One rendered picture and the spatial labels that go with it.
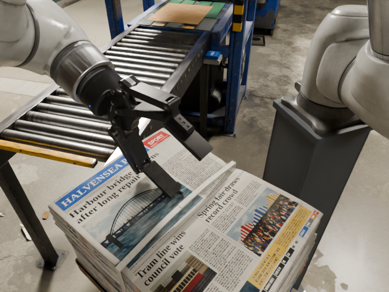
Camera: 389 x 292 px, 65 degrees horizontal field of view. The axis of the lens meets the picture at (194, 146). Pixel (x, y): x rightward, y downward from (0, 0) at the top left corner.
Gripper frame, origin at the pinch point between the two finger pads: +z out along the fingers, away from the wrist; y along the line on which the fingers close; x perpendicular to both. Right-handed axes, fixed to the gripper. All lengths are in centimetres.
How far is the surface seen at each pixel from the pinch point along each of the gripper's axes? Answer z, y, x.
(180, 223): 5.2, 5.2, 4.2
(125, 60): -73, 75, -74
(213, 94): -42, 117, -149
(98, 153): -30, 53, -16
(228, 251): 12.9, 1.1, 3.9
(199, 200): 4.9, 5.4, -1.4
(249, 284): 17.4, -1.1, 6.5
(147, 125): -28, 52, -38
